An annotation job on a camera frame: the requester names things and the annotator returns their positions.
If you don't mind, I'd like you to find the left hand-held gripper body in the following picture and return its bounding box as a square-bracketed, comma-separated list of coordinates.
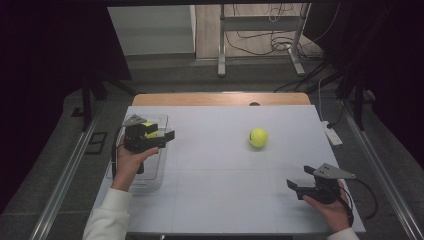
[121, 114, 168, 155]

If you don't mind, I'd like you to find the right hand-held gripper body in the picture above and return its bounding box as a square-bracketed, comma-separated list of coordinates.
[296, 163, 357, 205]

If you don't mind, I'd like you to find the yellow tennis ball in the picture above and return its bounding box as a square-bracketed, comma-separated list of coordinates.
[142, 121, 160, 140]
[248, 127, 269, 149]

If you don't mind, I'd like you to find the clear plastic container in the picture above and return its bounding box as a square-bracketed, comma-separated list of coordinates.
[105, 113, 172, 193]

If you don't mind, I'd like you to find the person's right hand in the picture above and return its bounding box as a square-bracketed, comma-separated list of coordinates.
[303, 181, 354, 233]

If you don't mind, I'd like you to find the person's left hand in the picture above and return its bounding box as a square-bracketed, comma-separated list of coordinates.
[111, 146, 160, 193]

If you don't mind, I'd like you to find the white power strip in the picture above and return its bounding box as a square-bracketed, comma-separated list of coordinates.
[320, 120, 344, 147]

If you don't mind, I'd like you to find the wooden table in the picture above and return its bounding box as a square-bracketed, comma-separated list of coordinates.
[132, 92, 312, 107]

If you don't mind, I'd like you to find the white board table cover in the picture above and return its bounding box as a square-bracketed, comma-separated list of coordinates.
[83, 105, 367, 234]

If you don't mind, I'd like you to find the black metal stand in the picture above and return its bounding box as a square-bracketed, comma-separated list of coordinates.
[334, 76, 376, 131]
[70, 74, 138, 133]

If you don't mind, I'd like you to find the white cabinet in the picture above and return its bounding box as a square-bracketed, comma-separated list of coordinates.
[107, 4, 197, 56]

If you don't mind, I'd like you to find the dark curtain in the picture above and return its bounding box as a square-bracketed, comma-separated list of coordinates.
[0, 0, 132, 214]
[304, 0, 424, 174]

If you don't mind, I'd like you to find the right hand-held gripper black cable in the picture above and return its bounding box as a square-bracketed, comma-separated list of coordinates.
[338, 178, 380, 226]

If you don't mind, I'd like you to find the black frame on floor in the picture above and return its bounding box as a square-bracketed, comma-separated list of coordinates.
[84, 131, 108, 155]

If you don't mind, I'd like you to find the aluminium rail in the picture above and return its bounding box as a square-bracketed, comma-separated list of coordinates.
[341, 99, 424, 240]
[29, 111, 103, 240]

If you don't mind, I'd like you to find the black floor cable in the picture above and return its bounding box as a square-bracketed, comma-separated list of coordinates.
[273, 59, 334, 94]

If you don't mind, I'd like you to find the grey metal desk frame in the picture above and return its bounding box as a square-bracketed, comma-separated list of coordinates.
[217, 3, 312, 78]

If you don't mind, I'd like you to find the tangle of floor cables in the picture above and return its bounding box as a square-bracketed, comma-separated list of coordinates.
[224, 3, 326, 63]

